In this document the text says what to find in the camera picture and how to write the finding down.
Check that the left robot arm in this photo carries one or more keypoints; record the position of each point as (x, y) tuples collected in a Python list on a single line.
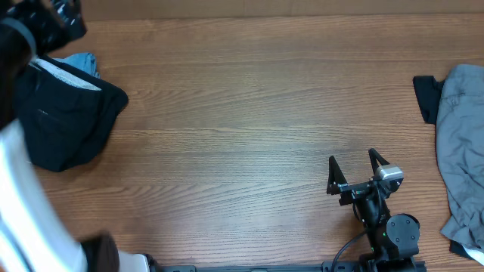
[(33, 238)]

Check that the dark folded garment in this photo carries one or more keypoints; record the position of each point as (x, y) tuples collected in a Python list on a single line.
[(428, 92)]

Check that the folded light blue jeans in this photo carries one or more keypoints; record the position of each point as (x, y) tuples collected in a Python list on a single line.
[(85, 62)]

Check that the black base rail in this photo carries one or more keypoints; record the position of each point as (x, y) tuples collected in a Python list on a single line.
[(326, 266)]

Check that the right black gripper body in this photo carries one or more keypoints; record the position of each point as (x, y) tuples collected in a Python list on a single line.
[(358, 186)]

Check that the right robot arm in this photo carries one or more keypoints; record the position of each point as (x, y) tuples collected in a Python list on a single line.
[(393, 238)]

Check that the dark green shorts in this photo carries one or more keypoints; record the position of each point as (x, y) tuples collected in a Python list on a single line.
[(67, 115)]

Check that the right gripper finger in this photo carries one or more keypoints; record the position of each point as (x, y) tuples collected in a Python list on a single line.
[(376, 160), (336, 178)]

